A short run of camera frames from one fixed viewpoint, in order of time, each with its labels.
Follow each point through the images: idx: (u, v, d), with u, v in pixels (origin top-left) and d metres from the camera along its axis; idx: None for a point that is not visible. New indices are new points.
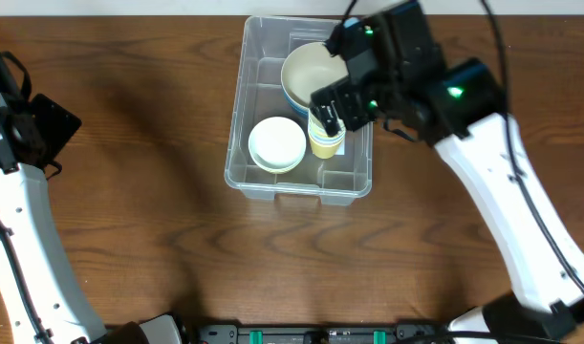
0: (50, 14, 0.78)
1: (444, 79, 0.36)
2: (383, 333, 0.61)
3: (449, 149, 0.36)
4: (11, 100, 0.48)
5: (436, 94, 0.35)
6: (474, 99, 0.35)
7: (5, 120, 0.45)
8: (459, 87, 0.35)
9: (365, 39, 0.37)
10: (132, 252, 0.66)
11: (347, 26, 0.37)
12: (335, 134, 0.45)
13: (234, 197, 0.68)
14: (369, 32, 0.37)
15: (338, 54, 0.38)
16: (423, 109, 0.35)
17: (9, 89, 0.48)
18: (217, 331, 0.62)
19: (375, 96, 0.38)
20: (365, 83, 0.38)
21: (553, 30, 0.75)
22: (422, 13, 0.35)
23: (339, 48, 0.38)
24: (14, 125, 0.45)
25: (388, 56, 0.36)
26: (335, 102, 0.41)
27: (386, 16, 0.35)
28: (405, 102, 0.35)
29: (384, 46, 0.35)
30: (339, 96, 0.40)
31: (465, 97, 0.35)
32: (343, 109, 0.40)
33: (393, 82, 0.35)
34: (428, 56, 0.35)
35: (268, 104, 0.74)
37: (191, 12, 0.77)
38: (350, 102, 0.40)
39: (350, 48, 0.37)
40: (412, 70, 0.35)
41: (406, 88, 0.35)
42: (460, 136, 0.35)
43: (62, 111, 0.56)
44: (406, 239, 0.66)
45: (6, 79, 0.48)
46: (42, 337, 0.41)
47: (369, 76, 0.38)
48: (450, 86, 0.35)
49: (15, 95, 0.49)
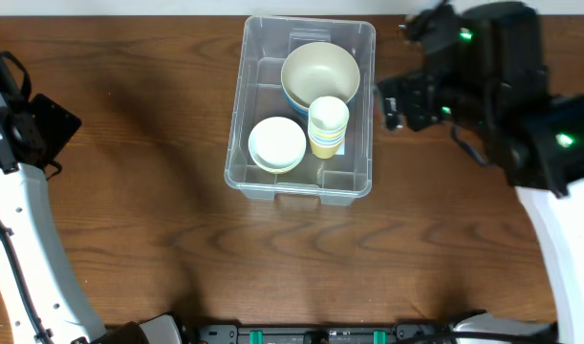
0: (50, 14, 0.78)
1: (549, 117, 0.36)
2: (383, 333, 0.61)
3: (538, 201, 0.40)
4: (11, 99, 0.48)
5: (538, 133, 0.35)
6: (582, 148, 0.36)
7: (5, 120, 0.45)
8: (569, 136, 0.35)
9: (459, 38, 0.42)
10: (132, 252, 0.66)
11: (437, 19, 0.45)
12: (396, 123, 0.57)
13: (234, 197, 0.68)
14: (466, 36, 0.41)
15: (421, 38, 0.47)
16: (519, 146, 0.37)
17: (9, 89, 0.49)
18: (217, 331, 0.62)
19: (452, 103, 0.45)
20: (444, 86, 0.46)
21: (551, 31, 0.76)
22: (534, 30, 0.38)
23: (421, 33, 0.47)
24: (14, 125, 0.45)
25: (485, 71, 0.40)
26: (400, 98, 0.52)
27: (493, 25, 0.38)
28: (499, 135, 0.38)
29: (484, 59, 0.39)
30: (409, 94, 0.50)
31: (573, 146, 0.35)
32: (410, 104, 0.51)
33: (488, 105, 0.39)
34: (530, 81, 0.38)
35: (268, 104, 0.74)
37: (191, 12, 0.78)
38: (418, 100, 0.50)
39: (434, 36, 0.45)
40: (509, 93, 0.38)
41: (501, 118, 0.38)
42: (557, 192, 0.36)
43: (62, 111, 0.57)
44: (406, 240, 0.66)
45: (7, 79, 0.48)
46: (42, 337, 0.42)
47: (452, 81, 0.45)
48: (557, 133, 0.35)
49: (16, 95, 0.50)
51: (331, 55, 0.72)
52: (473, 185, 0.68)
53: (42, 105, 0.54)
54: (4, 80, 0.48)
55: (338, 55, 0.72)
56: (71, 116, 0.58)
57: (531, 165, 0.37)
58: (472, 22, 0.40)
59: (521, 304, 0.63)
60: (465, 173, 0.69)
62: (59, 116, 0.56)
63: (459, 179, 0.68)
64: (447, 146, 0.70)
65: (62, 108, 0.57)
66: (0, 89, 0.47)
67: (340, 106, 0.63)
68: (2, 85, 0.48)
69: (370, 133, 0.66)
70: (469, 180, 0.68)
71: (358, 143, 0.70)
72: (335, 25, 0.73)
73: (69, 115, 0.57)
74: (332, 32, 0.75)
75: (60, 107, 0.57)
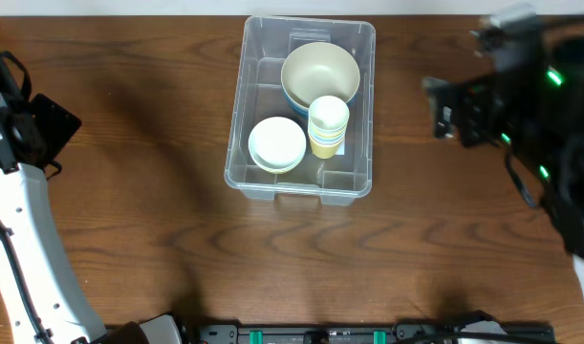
0: (50, 14, 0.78)
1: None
2: (383, 333, 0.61)
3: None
4: (11, 99, 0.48)
5: None
6: None
7: (5, 120, 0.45)
8: None
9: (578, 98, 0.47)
10: (132, 252, 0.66)
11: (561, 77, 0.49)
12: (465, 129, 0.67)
13: (234, 197, 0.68)
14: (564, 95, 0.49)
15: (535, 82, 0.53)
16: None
17: (10, 88, 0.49)
18: (217, 331, 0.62)
19: (548, 166, 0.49)
20: (544, 144, 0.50)
21: None
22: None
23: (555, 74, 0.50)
24: (14, 126, 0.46)
25: (575, 147, 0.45)
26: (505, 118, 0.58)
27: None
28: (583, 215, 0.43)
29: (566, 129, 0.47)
30: (521, 143, 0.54)
31: None
32: (525, 151, 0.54)
33: (568, 176, 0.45)
34: None
35: (268, 104, 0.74)
37: (191, 12, 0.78)
38: (531, 150, 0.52)
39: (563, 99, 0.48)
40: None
41: (580, 197, 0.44)
42: None
43: (61, 110, 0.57)
44: (406, 240, 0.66)
45: (7, 78, 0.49)
46: (42, 337, 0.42)
47: (550, 143, 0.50)
48: None
49: (16, 94, 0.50)
51: (331, 55, 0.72)
52: (473, 185, 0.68)
53: (41, 105, 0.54)
54: (4, 80, 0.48)
55: (338, 55, 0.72)
56: (71, 116, 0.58)
57: None
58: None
59: (521, 304, 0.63)
60: (465, 173, 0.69)
62: (59, 116, 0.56)
63: (459, 179, 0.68)
64: (447, 146, 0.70)
65: (61, 108, 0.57)
66: (0, 89, 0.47)
67: (340, 105, 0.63)
68: (2, 85, 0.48)
69: (370, 133, 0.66)
70: (469, 180, 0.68)
71: (358, 143, 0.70)
72: (335, 25, 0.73)
73: (69, 115, 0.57)
74: (332, 32, 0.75)
75: (59, 106, 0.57)
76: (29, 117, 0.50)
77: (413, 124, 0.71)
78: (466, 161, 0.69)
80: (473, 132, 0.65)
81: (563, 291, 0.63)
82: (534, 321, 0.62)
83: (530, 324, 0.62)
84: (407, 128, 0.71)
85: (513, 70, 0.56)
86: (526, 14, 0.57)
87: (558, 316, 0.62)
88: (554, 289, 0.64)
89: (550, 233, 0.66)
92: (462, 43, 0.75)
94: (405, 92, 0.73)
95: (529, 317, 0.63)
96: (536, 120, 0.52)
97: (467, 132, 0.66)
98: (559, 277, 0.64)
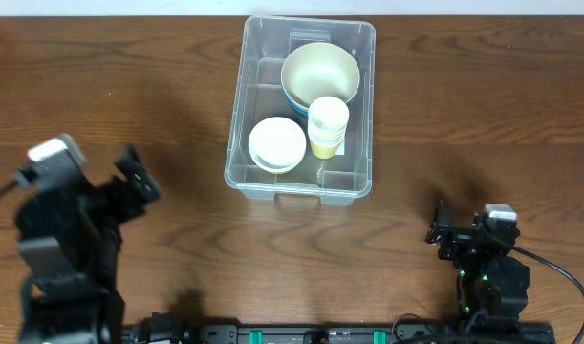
0: (52, 15, 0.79)
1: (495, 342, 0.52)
2: (383, 333, 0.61)
3: None
4: (84, 258, 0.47)
5: None
6: None
7: (96, 321, 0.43)
8: None
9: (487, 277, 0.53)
10: (132, 252, 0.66)
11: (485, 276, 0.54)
12: (444, 246, 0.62)
13: (234, 197, 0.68)
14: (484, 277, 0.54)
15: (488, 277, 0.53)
16: None
17: (82, 233, 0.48)
18: (217, 331, 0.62)
19: (470, 306, 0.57)
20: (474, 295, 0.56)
21: (552, 30, 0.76)
22: (521, 307, 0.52)
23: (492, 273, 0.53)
24: (103, 323, 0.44)
25: (491, 296, 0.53)
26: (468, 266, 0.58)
27: (502, 281, 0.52)
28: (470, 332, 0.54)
29: (491, 289, 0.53)
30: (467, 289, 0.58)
31: None
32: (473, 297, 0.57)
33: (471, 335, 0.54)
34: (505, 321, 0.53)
35: (268, 103, 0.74)
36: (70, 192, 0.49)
37: (192, 13, 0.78)
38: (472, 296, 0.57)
39: (495, 298, 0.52)
40: None
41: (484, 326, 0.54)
42: None
43: (132, 182, 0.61)
44: (405, 239, 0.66)
45: (84, 224, 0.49)
46: None
47: (484, 301, 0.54)
48: None
49: (108, 218, 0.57)
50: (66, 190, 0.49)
51: (332, 57, 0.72)
52: (473, 185, 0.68)
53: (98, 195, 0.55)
54: (82, 231, 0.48)
55: (338, 57, 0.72)
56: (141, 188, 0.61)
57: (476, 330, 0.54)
58: (508, 304, 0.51)
59: None
60: (465, 174, 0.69)
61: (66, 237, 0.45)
62: (139, 189, 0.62)
63: (459, 179, 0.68)
64: (447, 146, 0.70)
65: (138, 167, 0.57)
66: (75, 253, 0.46)
67: (340, 106, 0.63)
68: (78, 240, 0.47)
69: (370, 133, 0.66)
70: (469, 181, 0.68)
71: (357, 143, 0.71)
72: (335, 25, 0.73)
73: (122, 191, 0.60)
74: (331, 33, 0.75)
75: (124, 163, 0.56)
76: (101, 251, 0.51)
77: (412, 125, 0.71)
78: (466, 161, 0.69)
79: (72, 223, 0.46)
80: (447, 253, 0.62)
81: (562, 291, 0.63)
82: (534, 321, 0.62)
83: (530, 324, 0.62)
84: (407, 128, 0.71)
85: (497, 241, 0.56)
86: (510, 217, 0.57)
87: (558, 315, 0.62)
88: (554, 289, 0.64)
89: (550, 232, 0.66)
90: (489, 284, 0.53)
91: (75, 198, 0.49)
92: (461, 43, 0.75)
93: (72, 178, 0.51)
94: (405, 92, 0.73)
95: (530, 317, 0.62)
96: (461, 277, 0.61)
97: (443, 251, 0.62)
98: (559, 276, 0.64)
